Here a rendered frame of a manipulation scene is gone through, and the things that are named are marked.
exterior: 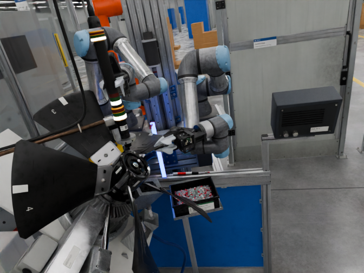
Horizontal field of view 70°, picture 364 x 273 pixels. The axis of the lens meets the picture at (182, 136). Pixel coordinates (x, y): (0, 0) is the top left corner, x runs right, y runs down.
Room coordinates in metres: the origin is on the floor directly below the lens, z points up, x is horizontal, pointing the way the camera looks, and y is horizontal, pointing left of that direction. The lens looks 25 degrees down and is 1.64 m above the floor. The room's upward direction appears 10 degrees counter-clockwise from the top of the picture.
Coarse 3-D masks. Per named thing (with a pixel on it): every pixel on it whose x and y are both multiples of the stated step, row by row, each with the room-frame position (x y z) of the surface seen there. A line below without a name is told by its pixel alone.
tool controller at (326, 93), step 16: (272, 96) 1.10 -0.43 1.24; (288, 96) 1.06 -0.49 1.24; (304, 96) 1.04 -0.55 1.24; (320, 96) 1.02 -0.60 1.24; (336, 96) 0.99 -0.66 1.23; (272, 112) 1.11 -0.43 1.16; (288, 112) 1.02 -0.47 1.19; (304, 112) 1.01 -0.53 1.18; (320, 112) 0.99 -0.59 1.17; (336, 112) 0.99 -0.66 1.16; (272, 128) 1.11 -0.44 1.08; (288, 128) 1.04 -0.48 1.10; (304, 128) 1.03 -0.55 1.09; (320, 128) 1.02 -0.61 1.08
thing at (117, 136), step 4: (104, 120) 0.82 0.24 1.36; (108, 120) 0.81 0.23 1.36; (112, 120) 0.82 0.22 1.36; (108, 124) 0.81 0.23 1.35; (112, 124) 0.82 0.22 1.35; (116, 124) 0.82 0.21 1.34; (108, 128) 0.81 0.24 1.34; (112, 128) 0.81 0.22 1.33; (116, 128) 0.82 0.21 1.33; (112, 132) 0.84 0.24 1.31; (116, 132) 0.82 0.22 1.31; (116, 136) 0.82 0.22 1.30; (120, 136) 0.86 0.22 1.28; (132, 136) 0.84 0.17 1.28; (116, 140) 0.82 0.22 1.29; (120, 140) 0.82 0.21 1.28; (124, 140) 0.82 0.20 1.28; (128, 140) 0.81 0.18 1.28; (132, 140) 0.82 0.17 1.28; (120, 144) 0.82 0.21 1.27; (124, 144) 0.81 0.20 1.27
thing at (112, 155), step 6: (108, 144) 0.81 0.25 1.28; (102, 150) 0.80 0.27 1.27; (108, 150) 0.80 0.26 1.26; (114, 150) 0.80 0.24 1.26; (96, 156) 0.79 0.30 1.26; (102, 156) 0.79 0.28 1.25; (108, 156) 0.79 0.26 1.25; (114, 156) 0.79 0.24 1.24; (96, 162) 0.77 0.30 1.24; (102, 162) 0.77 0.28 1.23; (108, 162) 0.77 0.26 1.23
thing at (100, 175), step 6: (102, 168) 0.69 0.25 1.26; (108, 168) 0.70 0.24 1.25; (102, 174) 0.68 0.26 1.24; (108, 174) 0.70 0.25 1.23; (96, 180) 0.66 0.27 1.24; (108, 180) 0.70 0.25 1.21; (96, 186) 0.66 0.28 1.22; (102, 186) 0.68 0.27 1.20; (108, 186) 0.69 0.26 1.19; (96, 192) 0.66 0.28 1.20; (102, 192) 0.67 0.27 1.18
